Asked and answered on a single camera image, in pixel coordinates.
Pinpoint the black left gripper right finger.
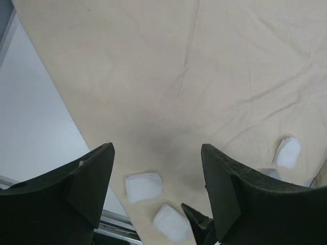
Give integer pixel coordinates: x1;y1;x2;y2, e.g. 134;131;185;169
201;144;326;244

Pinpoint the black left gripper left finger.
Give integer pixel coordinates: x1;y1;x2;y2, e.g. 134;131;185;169
1;143;115;244

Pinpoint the white gauze pad stack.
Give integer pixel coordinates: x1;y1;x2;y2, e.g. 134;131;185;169
153;204;192;244

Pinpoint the stainless steel tray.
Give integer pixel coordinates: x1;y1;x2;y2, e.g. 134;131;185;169
258;168;281;180

